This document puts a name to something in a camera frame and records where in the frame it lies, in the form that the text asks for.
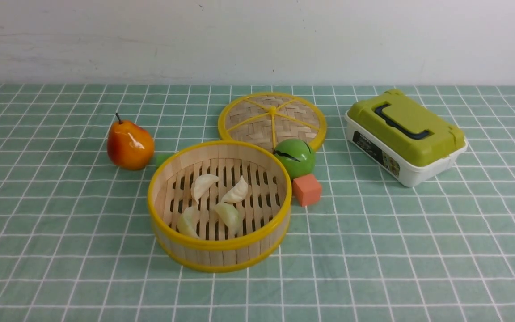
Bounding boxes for green toy apple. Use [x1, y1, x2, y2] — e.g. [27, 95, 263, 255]
[273, 137, 316, 180]

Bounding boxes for orange foam cube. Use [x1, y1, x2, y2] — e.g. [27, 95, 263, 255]
[292, 173, 322, 207]

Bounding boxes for green lid white storage box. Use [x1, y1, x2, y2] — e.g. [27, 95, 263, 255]
[345, 89, 468, 187]

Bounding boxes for orange red toy pear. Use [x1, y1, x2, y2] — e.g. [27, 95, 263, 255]
[107, 112, 155, 170]

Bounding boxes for small green block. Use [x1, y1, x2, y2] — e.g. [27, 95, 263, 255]
[155, 152, 174, 168]

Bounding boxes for pale green dumpling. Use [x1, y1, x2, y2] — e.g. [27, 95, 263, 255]
[213, 202, 244, 235]
[176, 204, 200, 240]

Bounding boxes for woven bamboo steamer lid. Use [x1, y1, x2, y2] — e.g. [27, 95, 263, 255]
[217, 92, 328, 151]

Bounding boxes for bamboo steamer tray yellow rim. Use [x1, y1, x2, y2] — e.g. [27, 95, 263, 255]
[147, 140, 292, 272]

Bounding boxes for green checkered tablecloth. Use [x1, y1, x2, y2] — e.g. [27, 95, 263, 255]
[0, 84, 515, 322]

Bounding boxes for white dumpling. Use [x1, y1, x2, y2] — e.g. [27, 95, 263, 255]
[190, 174, 219, 204]
[221, 175, 249, 204]

